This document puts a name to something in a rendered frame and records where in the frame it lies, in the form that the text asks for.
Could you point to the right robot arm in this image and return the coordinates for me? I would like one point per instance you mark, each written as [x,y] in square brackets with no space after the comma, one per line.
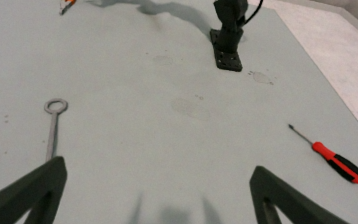
[225,41]

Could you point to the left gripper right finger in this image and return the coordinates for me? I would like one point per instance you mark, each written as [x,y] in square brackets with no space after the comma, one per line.
[268,190]

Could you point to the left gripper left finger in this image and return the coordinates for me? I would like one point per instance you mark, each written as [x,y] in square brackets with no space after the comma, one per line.
[42,189]

